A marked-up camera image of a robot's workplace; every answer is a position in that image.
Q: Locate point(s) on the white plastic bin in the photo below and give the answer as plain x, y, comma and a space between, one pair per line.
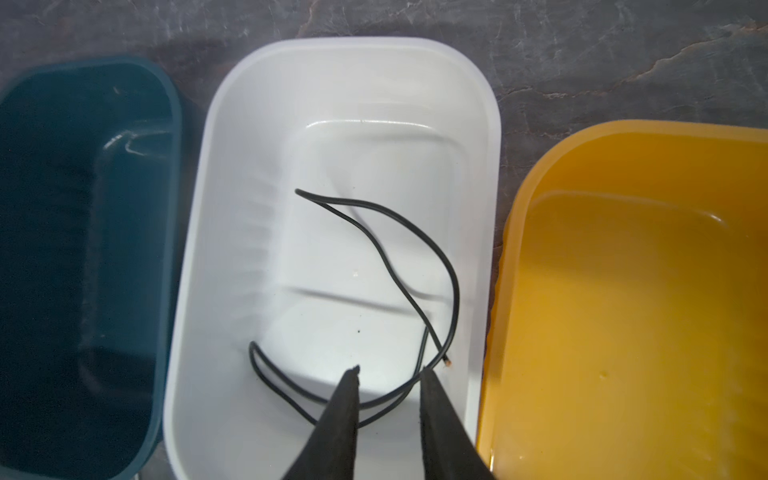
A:
345, 196

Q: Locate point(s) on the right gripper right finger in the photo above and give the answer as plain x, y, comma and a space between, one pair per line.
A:
447, 452

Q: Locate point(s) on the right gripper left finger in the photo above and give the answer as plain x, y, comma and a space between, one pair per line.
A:
330, 451

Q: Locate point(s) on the yellow plastic bin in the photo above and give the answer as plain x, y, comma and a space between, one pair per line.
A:
629, 331

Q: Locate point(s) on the teal plastic bin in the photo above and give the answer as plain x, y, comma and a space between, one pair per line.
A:
92, 159

